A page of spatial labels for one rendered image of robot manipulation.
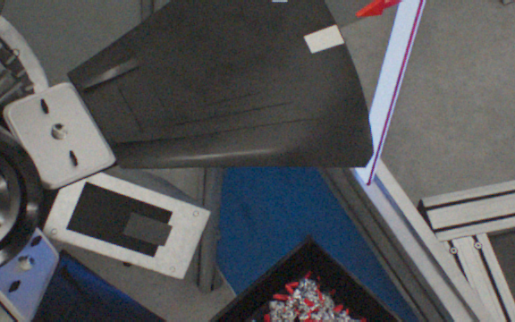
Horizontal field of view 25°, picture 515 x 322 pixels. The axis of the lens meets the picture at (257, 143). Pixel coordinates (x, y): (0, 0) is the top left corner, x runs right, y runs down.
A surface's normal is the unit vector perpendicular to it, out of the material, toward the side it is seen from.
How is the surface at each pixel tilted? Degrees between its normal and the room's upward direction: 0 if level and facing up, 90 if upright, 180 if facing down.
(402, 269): 90
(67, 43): 90
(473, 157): 0
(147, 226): 50
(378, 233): 90
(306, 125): 21
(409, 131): 0
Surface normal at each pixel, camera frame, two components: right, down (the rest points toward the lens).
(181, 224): 0.42, 0.22
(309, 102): 0.28, -0.29
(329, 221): -0.87, 0.37
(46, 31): 0.49, 0.75
